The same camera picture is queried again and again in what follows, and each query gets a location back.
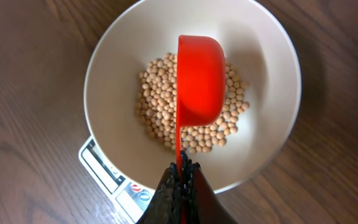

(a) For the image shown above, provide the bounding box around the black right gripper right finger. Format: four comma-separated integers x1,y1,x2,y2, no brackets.
180,151,236,224

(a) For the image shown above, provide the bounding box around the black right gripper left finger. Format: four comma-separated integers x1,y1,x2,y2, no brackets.
137,163,181,224

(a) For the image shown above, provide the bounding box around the red plastic measuring scoop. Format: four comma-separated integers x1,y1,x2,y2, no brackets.
175,34,227,224

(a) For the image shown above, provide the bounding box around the white digital kitchen scale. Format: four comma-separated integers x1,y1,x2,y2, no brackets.
78,137,154,223

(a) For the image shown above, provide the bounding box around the white round bowl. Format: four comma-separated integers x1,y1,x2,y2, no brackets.
84,0,301,193

